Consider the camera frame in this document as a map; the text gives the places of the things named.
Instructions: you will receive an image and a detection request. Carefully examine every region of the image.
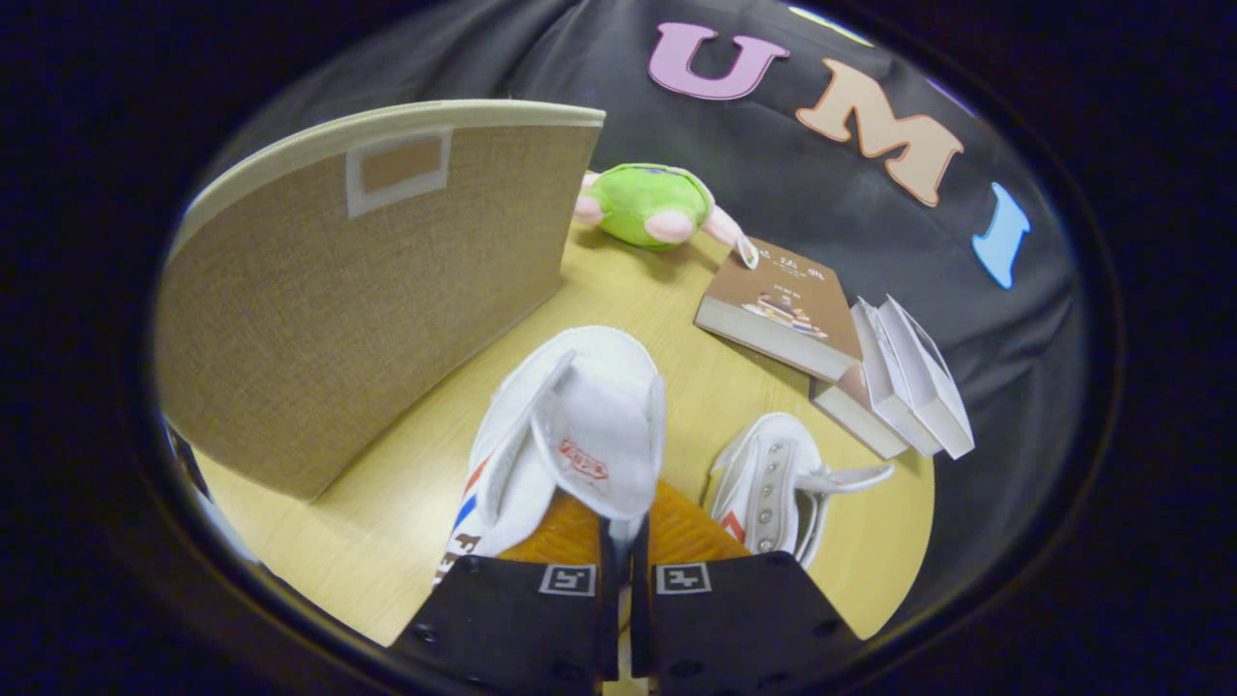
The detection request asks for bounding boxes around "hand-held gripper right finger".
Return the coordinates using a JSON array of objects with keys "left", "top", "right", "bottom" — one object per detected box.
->
[{"left": 630, "top": 480, "right": 863, "bottom": 695}]

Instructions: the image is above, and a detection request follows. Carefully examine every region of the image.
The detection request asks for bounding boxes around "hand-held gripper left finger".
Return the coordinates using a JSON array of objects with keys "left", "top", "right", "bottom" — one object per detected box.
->
[{"left": 387, "top": 493, "right": 619, "bottom": 682}]

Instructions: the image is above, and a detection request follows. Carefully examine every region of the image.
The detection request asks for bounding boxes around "white canvas shoe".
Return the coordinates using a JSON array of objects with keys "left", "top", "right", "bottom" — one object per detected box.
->
[
  {"left": 705, "top": 413, "right": 897, "bottom": 568},
  {"left": 433, "top": 325, "right": 668, "bottom": 586}
]

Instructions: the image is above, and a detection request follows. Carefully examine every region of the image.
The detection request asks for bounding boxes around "beige fabric storage box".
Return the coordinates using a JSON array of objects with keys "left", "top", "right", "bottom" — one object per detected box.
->
[{"left": 155, "top": 99, "right": 608, "bottom": 502}]

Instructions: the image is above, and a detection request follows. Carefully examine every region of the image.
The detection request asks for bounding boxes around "white book with patterned cover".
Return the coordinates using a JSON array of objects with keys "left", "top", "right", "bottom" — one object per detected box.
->
[{"left": 850, "top": 298, "right": 943, "bottom": 457}]

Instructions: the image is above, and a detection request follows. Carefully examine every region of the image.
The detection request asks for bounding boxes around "light brown book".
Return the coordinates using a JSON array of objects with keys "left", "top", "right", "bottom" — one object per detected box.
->
[{"left": 694, "top": 237, "right": 866, "bottom": 383}]

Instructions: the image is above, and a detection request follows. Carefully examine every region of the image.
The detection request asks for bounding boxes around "green and pink plush toy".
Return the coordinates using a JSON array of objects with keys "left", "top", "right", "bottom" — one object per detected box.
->
[{"left": 575, "top": 162, "right": 760, "bottom": 270}]

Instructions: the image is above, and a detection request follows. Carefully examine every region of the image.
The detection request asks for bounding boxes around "black backdrop cloth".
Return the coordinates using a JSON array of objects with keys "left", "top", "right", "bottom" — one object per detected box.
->
[{"left": 193, "top": 0, "right": 1079, "bottom": 620}]

